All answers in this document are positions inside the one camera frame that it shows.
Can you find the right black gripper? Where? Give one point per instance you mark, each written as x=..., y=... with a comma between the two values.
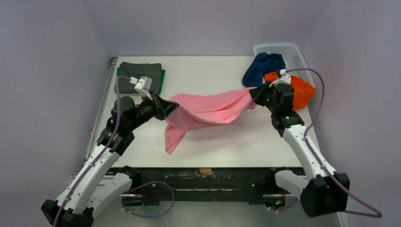
x=261, y=95

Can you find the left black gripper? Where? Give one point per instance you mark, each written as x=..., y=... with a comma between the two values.
x=165, y=107

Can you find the pink t shirt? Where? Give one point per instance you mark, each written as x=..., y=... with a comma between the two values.
x=196, y=111

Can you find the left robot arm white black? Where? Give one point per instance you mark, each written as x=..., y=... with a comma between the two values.
x=84, y=199

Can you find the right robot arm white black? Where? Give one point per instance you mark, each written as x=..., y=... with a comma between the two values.
x=323, y=190

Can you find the navy blue t shirt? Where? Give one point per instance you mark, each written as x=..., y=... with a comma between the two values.
x=262, y=64

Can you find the folded green t shirt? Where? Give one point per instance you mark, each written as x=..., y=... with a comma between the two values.
x=126, y=89

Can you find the orange t shirt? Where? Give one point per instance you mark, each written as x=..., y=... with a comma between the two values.
x=303, y=92

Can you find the folded grey t shirt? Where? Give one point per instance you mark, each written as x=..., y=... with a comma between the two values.
x=151, y=70

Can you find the white plastic basket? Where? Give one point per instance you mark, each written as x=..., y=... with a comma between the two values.
x=290, y=53

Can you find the brown tape piece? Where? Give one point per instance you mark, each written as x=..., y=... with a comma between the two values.
x=205, y=171

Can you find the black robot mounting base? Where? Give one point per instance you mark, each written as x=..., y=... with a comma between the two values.
x=254, y=186

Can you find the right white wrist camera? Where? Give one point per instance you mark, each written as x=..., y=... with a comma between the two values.
x=282, y=78

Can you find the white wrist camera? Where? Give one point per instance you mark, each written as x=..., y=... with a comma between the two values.
x=282, y=78
x=142, y=85

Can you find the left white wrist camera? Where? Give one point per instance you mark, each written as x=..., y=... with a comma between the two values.
x=142, y=85

